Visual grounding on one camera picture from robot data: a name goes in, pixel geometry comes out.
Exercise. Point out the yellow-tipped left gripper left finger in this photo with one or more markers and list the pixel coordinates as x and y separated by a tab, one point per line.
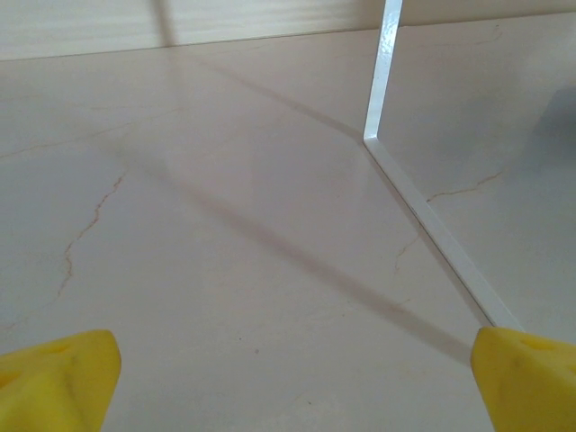
54	382

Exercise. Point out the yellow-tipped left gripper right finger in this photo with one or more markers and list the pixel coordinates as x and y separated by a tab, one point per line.
526	382

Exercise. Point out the wooden shelf white frame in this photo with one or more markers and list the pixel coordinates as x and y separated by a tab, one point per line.
378	90

